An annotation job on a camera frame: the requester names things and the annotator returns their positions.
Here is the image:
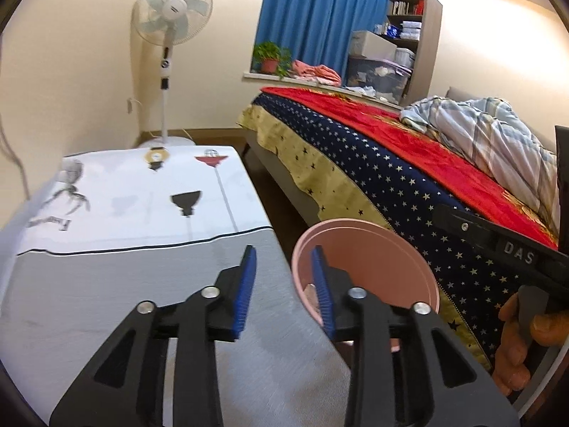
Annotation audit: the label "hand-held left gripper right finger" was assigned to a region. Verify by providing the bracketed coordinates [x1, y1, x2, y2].
[310, 246, 521, 427]

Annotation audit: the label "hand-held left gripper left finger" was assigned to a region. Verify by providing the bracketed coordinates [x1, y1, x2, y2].
[49, 246, 257, 427]

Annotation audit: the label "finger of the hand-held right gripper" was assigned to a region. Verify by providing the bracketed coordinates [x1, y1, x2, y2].
[433, 206, 494, 255]

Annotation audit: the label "pink plastic bin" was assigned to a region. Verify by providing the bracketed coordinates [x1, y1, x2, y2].
[291, 218, 441, 352]

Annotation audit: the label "person's right hand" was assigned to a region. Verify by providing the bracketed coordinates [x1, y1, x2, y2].
[493, 292, 569, 397]

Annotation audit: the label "blue white striped quilt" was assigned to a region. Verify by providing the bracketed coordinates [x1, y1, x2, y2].
[399, 96, 561, 236]

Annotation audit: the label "bed with starry blanket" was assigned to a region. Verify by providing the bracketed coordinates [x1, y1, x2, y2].
[237, 86, 561, 372]

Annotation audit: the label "white cloth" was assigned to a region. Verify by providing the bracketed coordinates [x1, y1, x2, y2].
[344, 84, 401, 103]

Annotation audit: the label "clear storage box purple lid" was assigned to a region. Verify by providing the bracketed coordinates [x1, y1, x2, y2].
[346, 56, 412, 101]

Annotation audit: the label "wooden bookshelf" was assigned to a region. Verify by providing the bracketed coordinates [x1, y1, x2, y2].
[384, 0, 444, 107]

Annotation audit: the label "stack of white blue packets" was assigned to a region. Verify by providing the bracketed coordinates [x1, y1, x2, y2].
[373, 20, 422, 40]

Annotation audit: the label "grey white box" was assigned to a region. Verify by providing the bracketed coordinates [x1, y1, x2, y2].
[350, 30, 398, 60]

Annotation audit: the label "pink folded clothes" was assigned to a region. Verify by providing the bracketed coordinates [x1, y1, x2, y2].
[291, 59, 343, 85]

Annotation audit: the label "potted green plant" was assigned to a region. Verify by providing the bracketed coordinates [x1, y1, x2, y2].
[252, 41, 293, 76]

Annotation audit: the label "row of books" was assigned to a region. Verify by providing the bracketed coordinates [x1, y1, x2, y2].
[391, 0, 425, 16]

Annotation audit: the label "blue curtain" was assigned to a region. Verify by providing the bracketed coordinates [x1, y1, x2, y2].
[252, 0, 392, 85]

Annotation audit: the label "white standing fan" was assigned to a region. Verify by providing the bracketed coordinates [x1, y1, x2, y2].
[132, 0, 213, 148]

